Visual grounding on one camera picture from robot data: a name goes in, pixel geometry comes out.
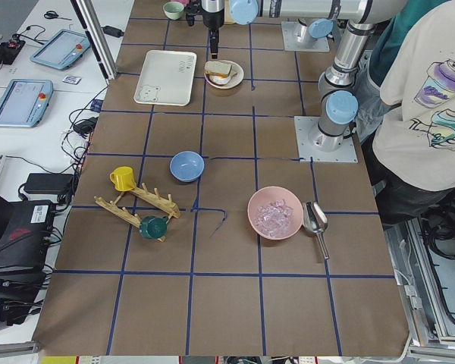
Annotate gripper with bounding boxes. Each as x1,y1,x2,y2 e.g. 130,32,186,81
201,0,224,59

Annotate bread slice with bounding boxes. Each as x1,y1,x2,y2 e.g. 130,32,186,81
227,65,237,79
204,61,232,77

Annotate beige round plate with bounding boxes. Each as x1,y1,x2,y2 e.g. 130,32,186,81
204,60,244,89

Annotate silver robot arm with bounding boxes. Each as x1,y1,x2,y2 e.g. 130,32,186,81
313,20,375,152
189,0,406,58

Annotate fried egg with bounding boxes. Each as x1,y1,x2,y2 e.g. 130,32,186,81
209,75,231,86

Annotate pale green cup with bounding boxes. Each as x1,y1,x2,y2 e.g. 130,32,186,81
163,1,184,20

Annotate white bear print tray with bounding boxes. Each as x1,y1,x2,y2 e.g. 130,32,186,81
133,50,197,106

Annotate blue bowl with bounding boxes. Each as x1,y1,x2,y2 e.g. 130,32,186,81
170,151,205,183

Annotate upper blue teach pendant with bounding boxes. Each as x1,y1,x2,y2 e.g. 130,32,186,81
30,29,90,70

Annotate blue teach pendant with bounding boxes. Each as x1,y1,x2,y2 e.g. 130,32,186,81
30,29,90,70
0,79,54,127

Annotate black scissors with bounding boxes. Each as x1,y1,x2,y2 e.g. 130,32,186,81
43,11,71,20

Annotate yellow mug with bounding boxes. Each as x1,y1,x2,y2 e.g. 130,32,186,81
109,166,136,192

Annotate wooden mug rack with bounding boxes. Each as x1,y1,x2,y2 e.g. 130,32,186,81
94,183,180,230

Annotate pink bowl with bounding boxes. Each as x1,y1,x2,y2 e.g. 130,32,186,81
247,186,303,240

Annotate clear ice cubes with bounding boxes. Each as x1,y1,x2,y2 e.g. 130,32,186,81
255,199,293,236

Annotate dark green mug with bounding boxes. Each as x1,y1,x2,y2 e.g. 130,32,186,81
139,216,168,241

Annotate lower blue teach pendant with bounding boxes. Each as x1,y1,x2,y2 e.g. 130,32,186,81
0,79,54,127

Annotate metal scoop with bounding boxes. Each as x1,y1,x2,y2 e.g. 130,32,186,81
303,201,329,260

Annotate person in white shirt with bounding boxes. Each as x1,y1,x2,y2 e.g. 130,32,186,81
362,1,455,225

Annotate black power adapter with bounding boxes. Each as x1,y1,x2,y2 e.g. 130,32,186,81
24,173,73,196

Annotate black electronics box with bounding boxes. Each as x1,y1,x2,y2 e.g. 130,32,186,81
0,200,55,275

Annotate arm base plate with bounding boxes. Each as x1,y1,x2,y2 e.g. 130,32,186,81
294,116,358,163
281,19,334,52

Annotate aluminium frame post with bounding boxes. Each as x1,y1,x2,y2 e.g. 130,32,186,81
71,0,118,81

